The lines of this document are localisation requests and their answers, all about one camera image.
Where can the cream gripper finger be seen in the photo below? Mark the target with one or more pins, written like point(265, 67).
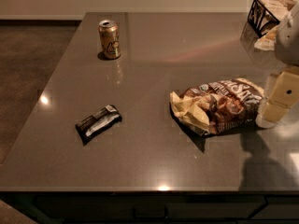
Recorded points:
point(281, 93)

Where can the orange soda can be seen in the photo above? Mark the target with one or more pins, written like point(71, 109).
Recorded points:
point(109, 37)

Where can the black rxbar chocolate wrapper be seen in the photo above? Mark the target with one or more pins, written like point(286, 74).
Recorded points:
point(97, 123)

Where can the black wire napkin holder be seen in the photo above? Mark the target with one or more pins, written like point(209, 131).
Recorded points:
point(264, 18)

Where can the brown chip bag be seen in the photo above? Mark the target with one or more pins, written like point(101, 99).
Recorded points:
point(213, 108)

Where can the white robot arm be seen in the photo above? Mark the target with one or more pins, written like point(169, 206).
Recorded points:
point(287, 39)

